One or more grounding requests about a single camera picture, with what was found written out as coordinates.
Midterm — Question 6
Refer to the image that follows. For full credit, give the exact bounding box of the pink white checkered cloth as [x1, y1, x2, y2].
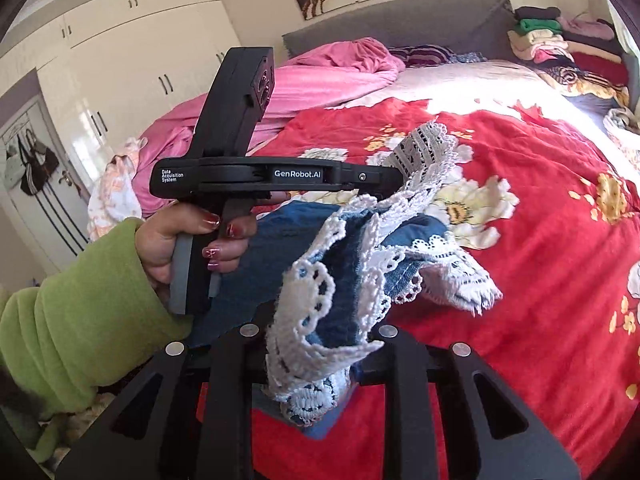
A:
[87, 137, 148, 241]

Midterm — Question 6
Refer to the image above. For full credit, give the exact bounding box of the grey white crumpled cloth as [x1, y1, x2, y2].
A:
[602, 107, 640, 151]

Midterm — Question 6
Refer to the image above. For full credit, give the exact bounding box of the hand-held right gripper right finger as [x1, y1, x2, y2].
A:
[350, 324, 583, 480]

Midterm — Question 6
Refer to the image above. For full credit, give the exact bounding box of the dark hanging handbag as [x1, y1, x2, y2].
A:
[19, 130, 61, 196]

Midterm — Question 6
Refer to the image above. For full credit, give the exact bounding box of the white door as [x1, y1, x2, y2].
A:
[0, 95, 93, 273]

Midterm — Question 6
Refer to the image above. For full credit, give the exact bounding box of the purple striped pillow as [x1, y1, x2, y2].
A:
[387, 45, 458, 68]

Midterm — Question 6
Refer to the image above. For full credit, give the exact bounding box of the person's left forearm green sleeve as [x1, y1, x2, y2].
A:
[0, 217, 196, 466]

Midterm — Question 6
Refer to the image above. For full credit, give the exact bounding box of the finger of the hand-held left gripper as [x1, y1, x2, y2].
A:
[344, 162, 404, 199]

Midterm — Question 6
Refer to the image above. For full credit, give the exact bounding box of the pink duvet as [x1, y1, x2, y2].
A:
[132, 37, 407, 206]

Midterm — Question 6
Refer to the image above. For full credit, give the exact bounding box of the blue denim pants lace trim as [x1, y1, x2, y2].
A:
[187, 120, 503, 441]

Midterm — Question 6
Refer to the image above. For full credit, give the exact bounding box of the grey padded headboard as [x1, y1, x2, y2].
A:
[281, 0, 521, 68]

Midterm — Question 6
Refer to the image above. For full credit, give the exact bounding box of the red floral blanket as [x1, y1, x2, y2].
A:
[197, 97, 640, 480]

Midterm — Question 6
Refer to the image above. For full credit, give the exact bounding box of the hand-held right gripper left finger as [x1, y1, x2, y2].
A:
[55, 322, 271, 480]

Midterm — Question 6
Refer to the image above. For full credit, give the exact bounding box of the cream wardrobe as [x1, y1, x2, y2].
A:
[0, 0, 243, 201]

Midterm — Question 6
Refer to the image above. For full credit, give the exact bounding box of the person's left hand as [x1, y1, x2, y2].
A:
[134, 206, 259, 306]

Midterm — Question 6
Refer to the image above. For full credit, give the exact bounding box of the stack of folded clothes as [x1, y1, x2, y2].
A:
[507, 5, 633, 111]

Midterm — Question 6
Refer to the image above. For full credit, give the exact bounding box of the pale hanging bag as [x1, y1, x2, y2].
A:
[4, 142, 26, 191]

